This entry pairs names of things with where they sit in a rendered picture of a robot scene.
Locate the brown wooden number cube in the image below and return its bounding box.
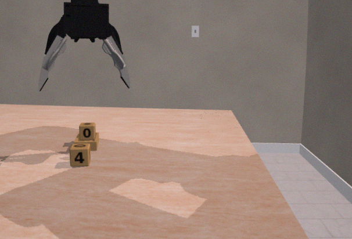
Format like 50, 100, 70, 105
79, 122, 96, 140
70, 143, 91, 166

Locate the brown wooden tray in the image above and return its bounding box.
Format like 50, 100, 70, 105
74, 132, 99, 151

